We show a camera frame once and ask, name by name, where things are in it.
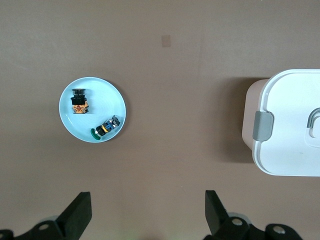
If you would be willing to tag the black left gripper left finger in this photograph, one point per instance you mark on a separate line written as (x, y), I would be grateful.
(72, 220)

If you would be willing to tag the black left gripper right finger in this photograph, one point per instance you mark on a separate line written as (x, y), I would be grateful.
(216, 220)

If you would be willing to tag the orange and black push-button switch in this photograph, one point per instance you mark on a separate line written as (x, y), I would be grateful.
(80, 108)

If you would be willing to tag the white lunch box grey latches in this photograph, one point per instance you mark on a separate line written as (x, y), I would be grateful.
(287, 100)

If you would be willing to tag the light blue round plate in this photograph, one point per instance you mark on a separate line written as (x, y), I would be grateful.
(105, 100)

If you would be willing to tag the brown tape square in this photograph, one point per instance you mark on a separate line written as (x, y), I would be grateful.
(166, 41)

